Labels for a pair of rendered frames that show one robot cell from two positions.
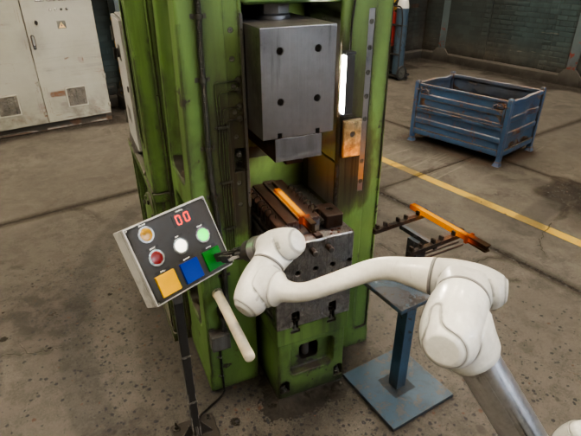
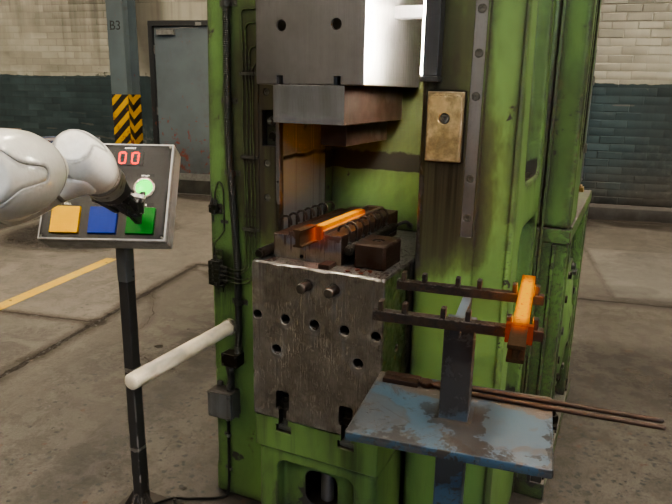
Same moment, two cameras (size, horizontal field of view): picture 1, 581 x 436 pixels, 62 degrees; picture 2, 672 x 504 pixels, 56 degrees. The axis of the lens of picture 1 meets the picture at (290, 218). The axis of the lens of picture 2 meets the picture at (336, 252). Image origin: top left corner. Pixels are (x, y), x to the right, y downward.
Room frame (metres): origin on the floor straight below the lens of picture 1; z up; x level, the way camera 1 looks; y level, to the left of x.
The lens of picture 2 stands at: (0.79, -1.29, 1.35)
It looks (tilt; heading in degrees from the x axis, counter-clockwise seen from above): 14 degrees down; 49
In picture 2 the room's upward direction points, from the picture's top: 1 degrees clockwise
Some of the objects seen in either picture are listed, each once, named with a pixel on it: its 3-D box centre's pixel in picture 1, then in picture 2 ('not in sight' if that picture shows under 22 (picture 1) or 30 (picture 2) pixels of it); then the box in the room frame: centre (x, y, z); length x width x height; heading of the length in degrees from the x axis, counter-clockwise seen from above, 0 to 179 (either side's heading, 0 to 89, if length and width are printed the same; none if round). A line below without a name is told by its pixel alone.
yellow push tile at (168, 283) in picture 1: (168, 283); (65, 219); (1.33, 0.42, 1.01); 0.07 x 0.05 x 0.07; 139
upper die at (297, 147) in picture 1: (277, 131); (342, 103); (1.98, 0.05, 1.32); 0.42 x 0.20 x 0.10; 24
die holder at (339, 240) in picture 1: (290, 251); (356, 318); (2.01, 0.00, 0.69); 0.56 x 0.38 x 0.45; 24
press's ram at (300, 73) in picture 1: (287, 72); (359, 8); (2.00, 0.01, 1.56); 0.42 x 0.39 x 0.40; 24
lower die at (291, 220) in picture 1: (279, 207); (340, 230); (1.98, 0.05, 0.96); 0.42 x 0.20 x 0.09; 24
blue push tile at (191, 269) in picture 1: (191, 270); (103, 220); (1.40, 0.35, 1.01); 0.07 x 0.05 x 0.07; 139
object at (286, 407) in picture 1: (301, 392); not in sight; (1.74, -0.05, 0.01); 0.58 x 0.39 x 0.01; 114
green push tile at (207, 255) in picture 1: (213, 258); (140, 221); (1.48, 0.28, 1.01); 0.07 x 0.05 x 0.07; 139
